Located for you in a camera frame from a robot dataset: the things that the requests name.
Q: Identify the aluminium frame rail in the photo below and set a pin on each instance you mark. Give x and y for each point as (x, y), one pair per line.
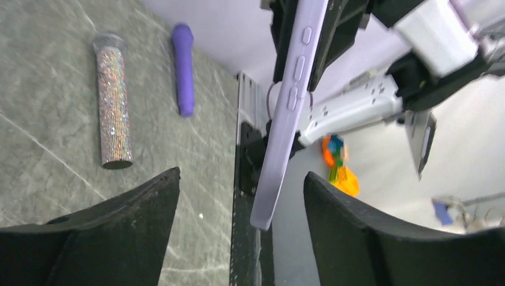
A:
(248, 101)

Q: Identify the black phone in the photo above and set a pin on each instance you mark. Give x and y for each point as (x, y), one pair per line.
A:
(303, 44)

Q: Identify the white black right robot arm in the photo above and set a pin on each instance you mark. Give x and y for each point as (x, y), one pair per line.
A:
(450, 44)

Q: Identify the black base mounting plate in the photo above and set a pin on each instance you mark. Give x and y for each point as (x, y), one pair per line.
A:
(251, 250)

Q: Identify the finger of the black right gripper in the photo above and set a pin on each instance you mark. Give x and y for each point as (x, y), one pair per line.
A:
(284, 12)
(340, 26)

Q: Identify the purple microphone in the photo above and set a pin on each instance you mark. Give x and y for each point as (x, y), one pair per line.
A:
(182, 40)

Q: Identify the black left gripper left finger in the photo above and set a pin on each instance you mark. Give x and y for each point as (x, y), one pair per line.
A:
(120, 241)

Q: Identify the colourful toy block pile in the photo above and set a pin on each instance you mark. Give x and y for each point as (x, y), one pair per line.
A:
(335, 154)

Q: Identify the tilted monitor screen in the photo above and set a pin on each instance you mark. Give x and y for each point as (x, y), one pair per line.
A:
(422, 138)

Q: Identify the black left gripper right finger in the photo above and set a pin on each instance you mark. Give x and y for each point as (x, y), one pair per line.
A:
(355, 244)

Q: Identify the glitter rhinestone microphone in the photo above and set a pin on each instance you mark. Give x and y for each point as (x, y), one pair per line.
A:
(115, 141)

